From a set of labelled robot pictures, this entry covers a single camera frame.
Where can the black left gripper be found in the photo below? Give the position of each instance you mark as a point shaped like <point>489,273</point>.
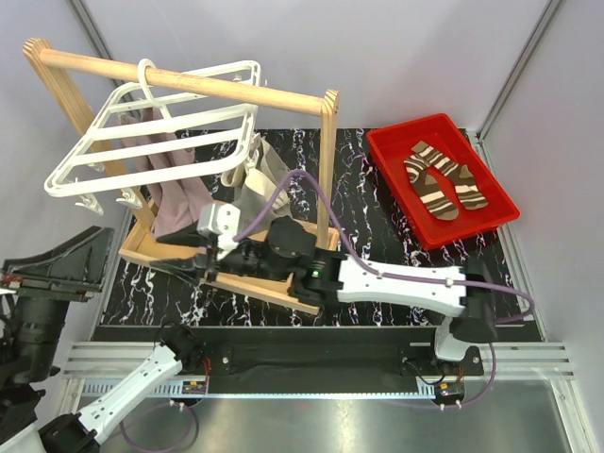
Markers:
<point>82,260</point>

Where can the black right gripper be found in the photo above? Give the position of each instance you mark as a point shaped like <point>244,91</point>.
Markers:
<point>192,269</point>

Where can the wooden clothes rack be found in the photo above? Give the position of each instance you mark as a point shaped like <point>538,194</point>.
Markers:
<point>51,65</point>

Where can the grey cream sock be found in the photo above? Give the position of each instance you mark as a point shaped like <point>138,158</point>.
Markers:
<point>255,180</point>

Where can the white plastic clip hanger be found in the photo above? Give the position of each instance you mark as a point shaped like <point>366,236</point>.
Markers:
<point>101,143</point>

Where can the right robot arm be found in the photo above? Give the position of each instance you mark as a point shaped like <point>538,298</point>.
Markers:
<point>319,278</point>

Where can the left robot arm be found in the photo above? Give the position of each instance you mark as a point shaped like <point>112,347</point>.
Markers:
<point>31,329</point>

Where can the mauve hanging cloth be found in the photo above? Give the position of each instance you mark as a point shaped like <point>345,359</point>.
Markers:
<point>179,201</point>

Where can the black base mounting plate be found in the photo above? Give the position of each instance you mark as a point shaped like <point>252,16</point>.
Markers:
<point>321,359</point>

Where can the red plastic bin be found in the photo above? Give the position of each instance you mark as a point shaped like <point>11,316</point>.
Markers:
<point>391,145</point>

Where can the brown striped sock left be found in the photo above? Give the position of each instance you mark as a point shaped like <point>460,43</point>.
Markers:
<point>427,189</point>

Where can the brown striped sock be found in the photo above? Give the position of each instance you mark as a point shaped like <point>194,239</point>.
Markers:
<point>427,189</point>
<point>460,176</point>

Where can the brown striped sock right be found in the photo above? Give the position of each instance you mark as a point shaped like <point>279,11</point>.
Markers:
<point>460,176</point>

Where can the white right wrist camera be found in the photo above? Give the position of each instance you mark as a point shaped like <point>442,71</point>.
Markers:
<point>221,220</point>

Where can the white slotted cable duct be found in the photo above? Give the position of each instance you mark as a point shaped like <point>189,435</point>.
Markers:
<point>184,389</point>

